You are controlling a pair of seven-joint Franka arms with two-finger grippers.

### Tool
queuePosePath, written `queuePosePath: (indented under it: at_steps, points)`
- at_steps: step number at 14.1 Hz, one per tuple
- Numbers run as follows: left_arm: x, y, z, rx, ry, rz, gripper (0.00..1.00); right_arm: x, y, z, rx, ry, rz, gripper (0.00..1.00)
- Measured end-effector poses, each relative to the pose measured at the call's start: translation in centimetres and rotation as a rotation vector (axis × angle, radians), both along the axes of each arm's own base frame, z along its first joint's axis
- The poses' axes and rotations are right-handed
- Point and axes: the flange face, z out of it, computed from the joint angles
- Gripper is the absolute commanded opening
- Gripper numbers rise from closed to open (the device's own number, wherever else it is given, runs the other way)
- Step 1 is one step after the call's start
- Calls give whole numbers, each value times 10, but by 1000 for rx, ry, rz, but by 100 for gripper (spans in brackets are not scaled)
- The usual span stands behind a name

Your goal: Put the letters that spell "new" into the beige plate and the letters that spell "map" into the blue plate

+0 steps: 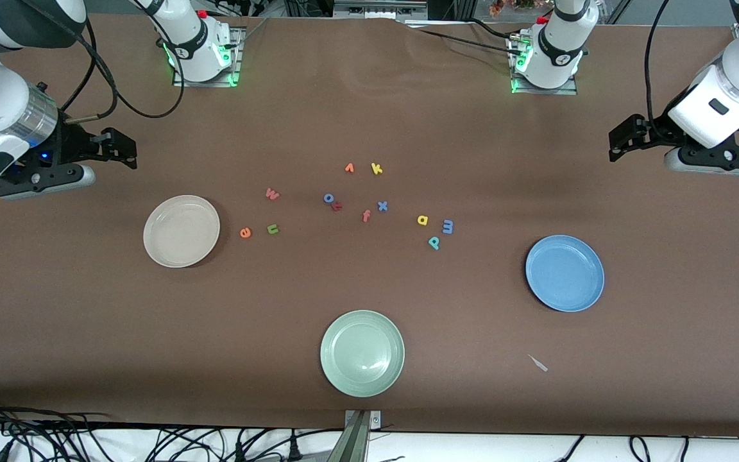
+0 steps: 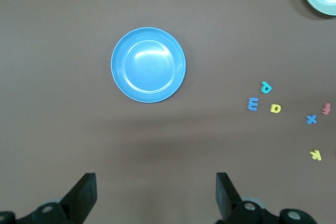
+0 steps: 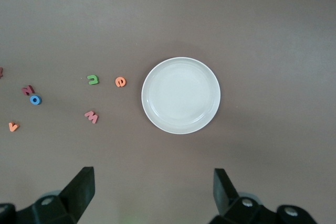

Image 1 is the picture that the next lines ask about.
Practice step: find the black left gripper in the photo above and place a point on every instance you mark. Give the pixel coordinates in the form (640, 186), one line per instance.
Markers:
(657, 131)

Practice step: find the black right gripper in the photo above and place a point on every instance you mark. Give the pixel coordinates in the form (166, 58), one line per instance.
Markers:
(72, 145)

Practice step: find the pink foam letter w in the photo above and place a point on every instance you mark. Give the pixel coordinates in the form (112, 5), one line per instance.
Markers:
(272, 194)

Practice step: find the blue foam letter m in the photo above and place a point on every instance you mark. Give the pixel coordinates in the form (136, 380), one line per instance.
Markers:
(448, 226)

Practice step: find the teal foam letter p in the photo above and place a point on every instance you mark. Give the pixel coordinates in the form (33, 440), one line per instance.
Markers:
(432, 246)

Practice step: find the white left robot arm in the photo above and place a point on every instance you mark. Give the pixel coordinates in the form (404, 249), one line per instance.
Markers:
(559, 45)

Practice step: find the beige brown plate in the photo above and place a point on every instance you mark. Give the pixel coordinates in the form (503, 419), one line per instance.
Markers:
(181, 231)

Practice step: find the blue plate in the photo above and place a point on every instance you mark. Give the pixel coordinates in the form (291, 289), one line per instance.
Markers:
(564, 273)

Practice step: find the brown table cover sheet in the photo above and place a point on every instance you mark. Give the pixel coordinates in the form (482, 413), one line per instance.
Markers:
(87, 321)

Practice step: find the orange artificial flowers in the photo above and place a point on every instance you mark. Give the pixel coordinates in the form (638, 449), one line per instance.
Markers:
(504, 6)

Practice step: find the small white paper scrap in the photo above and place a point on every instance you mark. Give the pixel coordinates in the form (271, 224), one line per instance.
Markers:
(537, 363)

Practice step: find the grey metal housing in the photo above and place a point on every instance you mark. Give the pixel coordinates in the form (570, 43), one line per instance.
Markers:
(379, 9)

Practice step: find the pale green plate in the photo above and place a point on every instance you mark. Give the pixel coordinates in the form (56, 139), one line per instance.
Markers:
(362, 353)

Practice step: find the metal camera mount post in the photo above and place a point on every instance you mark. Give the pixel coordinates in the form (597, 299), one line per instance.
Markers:
(353, 443)

